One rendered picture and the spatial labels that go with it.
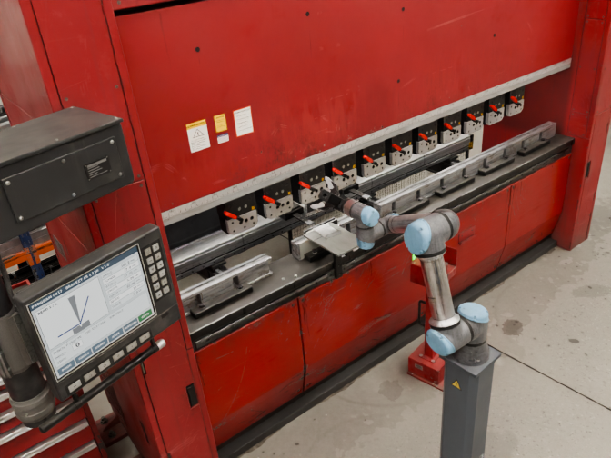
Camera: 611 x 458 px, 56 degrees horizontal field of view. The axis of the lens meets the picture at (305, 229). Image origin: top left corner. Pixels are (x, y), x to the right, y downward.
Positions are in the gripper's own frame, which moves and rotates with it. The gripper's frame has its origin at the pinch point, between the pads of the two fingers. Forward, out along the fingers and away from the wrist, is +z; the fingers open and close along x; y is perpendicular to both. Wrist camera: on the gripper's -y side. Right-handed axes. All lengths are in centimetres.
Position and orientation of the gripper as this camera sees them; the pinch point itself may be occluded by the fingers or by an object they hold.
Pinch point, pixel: (316, 191)
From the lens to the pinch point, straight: 256.3
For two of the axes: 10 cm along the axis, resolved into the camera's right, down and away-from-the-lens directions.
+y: 6.6, 2.8, 7.0
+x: 4.4, -8.9, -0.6
